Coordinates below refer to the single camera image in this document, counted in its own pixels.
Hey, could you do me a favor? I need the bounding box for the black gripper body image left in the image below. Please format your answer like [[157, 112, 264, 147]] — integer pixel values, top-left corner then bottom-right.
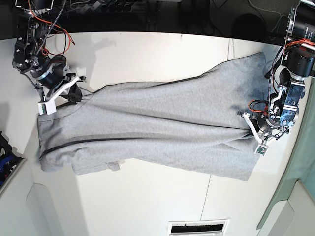
[[36, 63, 76, 96]]

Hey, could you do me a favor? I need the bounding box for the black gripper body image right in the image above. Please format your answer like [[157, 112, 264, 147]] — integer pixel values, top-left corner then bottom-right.
[[251, 115, 283, 135]]

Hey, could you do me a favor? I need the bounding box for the grey t-shirt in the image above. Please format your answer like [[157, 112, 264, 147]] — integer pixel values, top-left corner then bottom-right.
[[37, 52, 268, 181]]

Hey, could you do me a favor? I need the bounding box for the robot arm image right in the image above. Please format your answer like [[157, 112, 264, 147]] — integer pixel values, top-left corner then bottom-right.
[[243, 0, 315, 137]]

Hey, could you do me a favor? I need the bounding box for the rack of blue clamps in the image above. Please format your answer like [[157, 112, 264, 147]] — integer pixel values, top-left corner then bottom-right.
[[0, 131, 24, 188]]

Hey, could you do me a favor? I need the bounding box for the white cable on floor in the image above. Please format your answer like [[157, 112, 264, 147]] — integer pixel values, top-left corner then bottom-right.
[[211, 0, 291, 34]]

